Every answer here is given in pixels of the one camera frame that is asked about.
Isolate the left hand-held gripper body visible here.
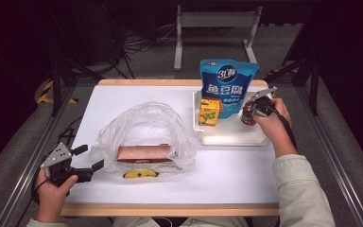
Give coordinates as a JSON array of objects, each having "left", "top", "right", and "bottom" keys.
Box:
[{"left": 40, "top": 142, "right": 93, "bottom": 187}]

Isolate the clear plastic bag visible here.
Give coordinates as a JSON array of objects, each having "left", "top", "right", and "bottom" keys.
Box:
[{"left": 88, "top": 100, "right": 199, "bottom": 181}]

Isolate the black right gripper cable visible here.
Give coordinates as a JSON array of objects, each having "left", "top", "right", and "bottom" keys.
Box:
[{"left": 268, "top": 106, "right": 298, "bottom": 149}]

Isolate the aluminium rail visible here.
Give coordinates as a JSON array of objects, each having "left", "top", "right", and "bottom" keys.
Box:
[
  {"left": 0, "top": 84, "right": 77, "bottom": 227},
  {"left": 295, "top": 84, "right": 363, "bottom": 227}
]

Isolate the tangle of black floor cables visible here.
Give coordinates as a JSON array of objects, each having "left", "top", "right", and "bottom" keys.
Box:
[{"left": 100, "top": 6, "right": 178, "bottom": 80}]

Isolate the brown rectangular box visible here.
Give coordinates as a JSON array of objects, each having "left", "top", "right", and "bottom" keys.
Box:
[{"left": 115, "top": 144, "right": 173, "bottom": 164}]

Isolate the white plastic tray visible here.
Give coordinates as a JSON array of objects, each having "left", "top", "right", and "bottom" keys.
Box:
[{"left": 192, "top": 89, "right": 277, "bottom": 148}]

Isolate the person's left hand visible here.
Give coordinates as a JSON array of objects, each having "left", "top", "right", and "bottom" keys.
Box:
[{"left": 36, "top": 167, "right": 80, "bottom": 222}]

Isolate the blue snack pouch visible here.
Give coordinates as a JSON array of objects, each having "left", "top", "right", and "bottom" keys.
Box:
[{"left": 199, "top": 58, "right": 260, "bottom": 120}]

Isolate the yellow black striped floor tape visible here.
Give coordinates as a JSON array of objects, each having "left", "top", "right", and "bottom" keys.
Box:
[{"left": 35, "top": 79, "right": 79, "bottom": 105}]

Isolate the red-lidded candy jar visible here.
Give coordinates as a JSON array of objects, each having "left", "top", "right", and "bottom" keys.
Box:
[{"left": 239, "top": 100, "right": 258, "bottom": 127}]

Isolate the black metal stand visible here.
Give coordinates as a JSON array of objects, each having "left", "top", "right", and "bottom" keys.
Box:
[
  {"left": 46, "top": 46, "right": 106, "bottom": 118},
  {"left": 263, "top": 44, "right": 322, "bottom": 117}
]

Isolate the white metal stand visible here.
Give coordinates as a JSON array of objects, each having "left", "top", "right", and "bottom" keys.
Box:
[{"left": 173, "top": 5, "right": 264, "bottom": 72}]

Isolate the white table mat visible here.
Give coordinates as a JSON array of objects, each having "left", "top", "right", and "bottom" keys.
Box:
[{"left": 64, "top": 84, "right": 282, "bottom": 204}]

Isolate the wooden table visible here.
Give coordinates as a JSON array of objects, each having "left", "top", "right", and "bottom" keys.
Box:
[{"left": 60, "top": 78, "right": 281, "bottom": 218}]

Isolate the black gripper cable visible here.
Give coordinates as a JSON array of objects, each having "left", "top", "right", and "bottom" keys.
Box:
[
  {"left": 13, "top": 157, "right": 51, "bottom": 227},
  {"left": 268, "top": 106, "right": 298, "bottom": 149}
]

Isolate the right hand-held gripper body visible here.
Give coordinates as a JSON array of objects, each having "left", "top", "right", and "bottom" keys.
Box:
[{"left": 248, "top": 86, "right": 279, "bottom": 117}]

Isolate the person's right hand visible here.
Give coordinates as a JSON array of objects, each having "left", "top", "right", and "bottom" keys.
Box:
[{"left": 252, "top": 97, "right": 296, "bottom": 152}]

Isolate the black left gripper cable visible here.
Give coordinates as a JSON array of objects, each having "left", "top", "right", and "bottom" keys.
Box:
[{"left": 13, "top": 157, "right": 51, "bottom": 227}]

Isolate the person's torso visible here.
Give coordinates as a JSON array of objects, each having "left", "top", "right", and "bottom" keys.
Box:
[{"left": 111, "top": 216, "right": 251, "bottom": 227}]

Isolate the yellow drink carton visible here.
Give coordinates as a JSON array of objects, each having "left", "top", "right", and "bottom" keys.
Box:
[{"left": 199, "top": 97, "right": 224, "bottom": 128}]

